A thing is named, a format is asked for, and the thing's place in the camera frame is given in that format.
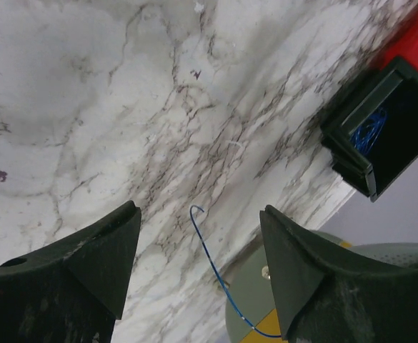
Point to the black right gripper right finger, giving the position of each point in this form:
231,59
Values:
324,292

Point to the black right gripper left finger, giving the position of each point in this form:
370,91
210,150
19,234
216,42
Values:
73,290

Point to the white perforated cable spool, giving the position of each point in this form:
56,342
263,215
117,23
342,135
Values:
397,254

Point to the black plastic bin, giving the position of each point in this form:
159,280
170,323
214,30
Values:
372,136

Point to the round three-drawer cabinet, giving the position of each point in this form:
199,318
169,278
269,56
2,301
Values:
251,290

